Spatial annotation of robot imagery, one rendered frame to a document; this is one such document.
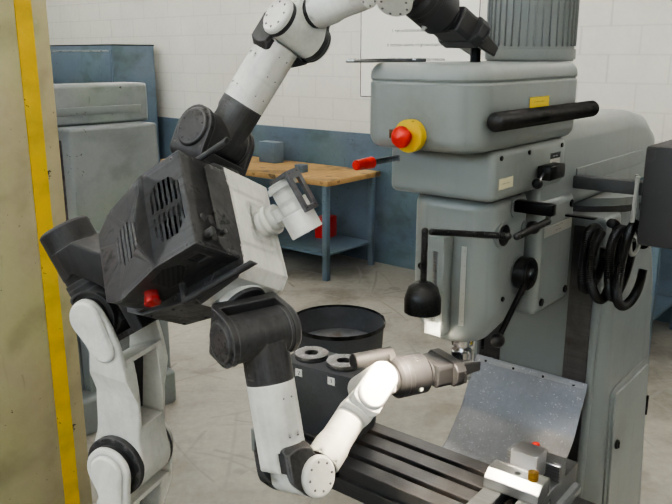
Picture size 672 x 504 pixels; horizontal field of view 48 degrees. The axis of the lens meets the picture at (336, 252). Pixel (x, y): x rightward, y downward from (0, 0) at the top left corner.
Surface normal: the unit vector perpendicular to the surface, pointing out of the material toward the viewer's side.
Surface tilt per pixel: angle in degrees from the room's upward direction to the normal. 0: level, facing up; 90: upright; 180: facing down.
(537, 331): 90
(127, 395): 114
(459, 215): 90
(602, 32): 90
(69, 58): 90
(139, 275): 74
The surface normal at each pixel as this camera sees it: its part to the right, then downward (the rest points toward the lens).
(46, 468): 0.78, 0.16
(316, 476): 0.67, -0.10
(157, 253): -0.55, -0.24
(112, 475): -0.36, 0.24
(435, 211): -0.63, 0.20
